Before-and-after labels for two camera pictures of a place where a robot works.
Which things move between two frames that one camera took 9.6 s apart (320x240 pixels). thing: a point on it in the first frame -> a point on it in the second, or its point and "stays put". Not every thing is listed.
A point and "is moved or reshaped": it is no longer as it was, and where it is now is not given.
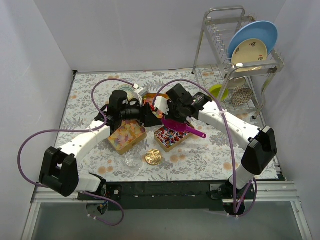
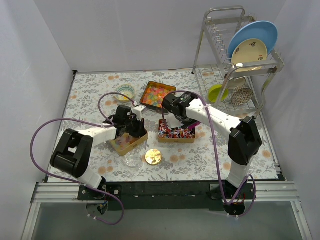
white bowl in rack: x=234 y=82 stays put
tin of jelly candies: x=129 y=134 stays put
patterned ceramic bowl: x=129 y=89 stays put
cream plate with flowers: x=249 y=50 stays put
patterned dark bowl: x=241 y=95 stays put
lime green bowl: x=215 y=90 stays put
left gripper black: x=145 y=114 -> x=136 y=127
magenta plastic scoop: x=181 y=126 -> x=194 y=125
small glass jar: x=132 y=161 stays put
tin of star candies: x=148 y=98 is moved or reshaped
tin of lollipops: x=169 y=139 is moved or reshaped
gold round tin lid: x=153 y=156 stays put
